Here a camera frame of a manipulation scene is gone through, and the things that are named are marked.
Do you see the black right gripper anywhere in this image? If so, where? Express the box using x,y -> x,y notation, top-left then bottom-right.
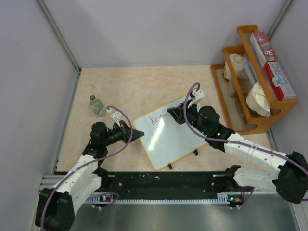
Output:
168,99 -> 209,136

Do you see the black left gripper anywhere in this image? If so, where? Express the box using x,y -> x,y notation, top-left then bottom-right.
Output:
103,120 -> 143,147

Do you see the yellow-framed whiteboard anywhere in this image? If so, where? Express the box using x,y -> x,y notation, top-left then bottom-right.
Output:
133,96 -> 207,170

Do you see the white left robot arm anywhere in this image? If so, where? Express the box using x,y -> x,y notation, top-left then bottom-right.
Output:
35,120 -> 144,231

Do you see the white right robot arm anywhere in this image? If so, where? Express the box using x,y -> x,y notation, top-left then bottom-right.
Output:
167,103 -> 308,204

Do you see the clear plastic bottle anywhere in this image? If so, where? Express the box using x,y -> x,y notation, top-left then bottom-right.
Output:
90,95 -> 106,116

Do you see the small yellow white box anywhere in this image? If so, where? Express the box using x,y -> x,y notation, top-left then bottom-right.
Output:
223,61 -> 232,81

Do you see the orange wooden rack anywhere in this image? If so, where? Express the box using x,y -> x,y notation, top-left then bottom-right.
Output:
211,25 -> 297,135

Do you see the crumpled beige cloth front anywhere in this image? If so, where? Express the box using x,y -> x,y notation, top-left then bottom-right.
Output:
246,82 -> 270,117

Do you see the red white box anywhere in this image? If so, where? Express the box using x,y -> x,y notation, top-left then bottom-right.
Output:
263,61 -> 296,101

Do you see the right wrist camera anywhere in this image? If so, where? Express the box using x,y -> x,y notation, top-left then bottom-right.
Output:
187,90 -> 204,108

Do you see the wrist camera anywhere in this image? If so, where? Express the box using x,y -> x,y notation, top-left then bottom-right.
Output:
107,107 -> 122,126
187,90 -> 204,108

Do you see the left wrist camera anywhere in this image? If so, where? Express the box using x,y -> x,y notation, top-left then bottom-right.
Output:
107,107 -> 122,126

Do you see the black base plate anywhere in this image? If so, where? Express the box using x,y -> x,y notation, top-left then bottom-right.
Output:
95,171 -> 242,200

